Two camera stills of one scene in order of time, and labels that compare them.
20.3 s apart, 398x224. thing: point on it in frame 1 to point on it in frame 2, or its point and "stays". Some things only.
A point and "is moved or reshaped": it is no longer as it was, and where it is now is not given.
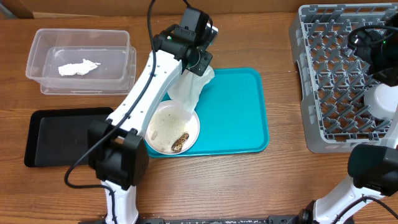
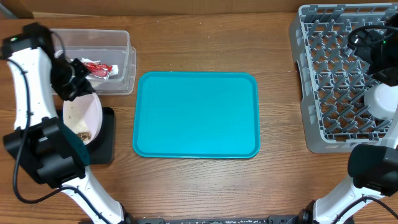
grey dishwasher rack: [333, 86] stays
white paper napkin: [81, 68] is moved or reshaped
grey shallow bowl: [381, 100] stays
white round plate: [170, 129] to [83, 116]
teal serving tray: [234, 114] is moved or reshaped
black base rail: [272, 219] stays
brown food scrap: [177, 144] to [84, 135]
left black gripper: [202, 66] to [84, 88]
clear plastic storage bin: [82, 61] stays
